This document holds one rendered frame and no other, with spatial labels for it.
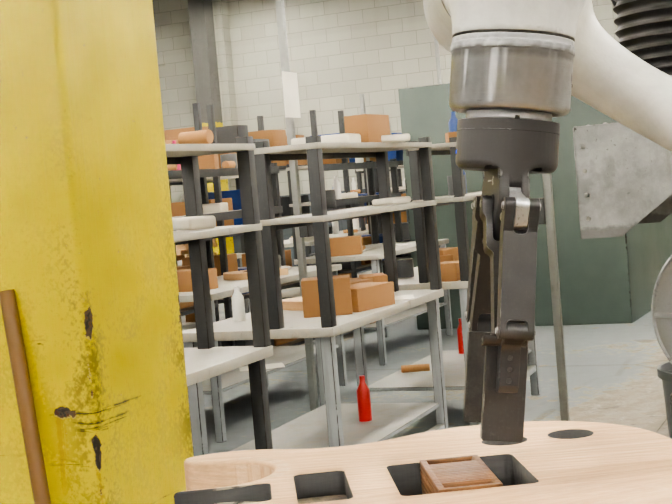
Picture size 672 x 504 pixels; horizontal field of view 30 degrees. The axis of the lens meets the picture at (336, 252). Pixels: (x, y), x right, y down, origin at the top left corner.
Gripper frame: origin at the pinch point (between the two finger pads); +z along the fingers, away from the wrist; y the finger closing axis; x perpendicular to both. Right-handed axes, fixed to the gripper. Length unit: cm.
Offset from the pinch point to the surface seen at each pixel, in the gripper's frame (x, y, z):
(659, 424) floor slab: -208, 594, 96
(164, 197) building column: 34, 113, -14
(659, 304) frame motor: -41, 89, -2
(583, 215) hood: -22, 64, -14
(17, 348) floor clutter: 53, 95, 10
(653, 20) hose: -33, 73, -40
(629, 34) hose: -30, 76, -39
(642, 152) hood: -28, 60, -22
